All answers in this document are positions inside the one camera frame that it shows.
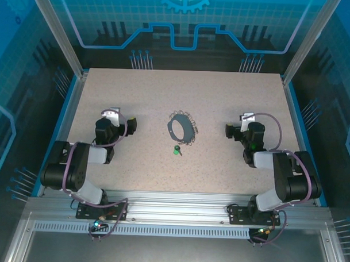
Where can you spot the key with green tag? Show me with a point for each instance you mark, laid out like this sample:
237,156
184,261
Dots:
177,150

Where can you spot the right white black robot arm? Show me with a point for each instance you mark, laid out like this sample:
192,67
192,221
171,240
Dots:
282,175

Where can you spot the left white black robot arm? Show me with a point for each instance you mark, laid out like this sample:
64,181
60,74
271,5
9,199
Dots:
78,168

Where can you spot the connector with green light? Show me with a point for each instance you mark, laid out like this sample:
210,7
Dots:
98,224
265,230

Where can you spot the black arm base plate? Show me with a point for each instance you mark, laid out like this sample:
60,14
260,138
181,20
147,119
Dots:
236,215
117,211

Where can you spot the aluminium mounting rail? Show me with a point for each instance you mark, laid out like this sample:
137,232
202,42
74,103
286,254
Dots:
175,205

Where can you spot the aluminium frame post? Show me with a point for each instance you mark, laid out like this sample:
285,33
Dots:
59,32
310,41

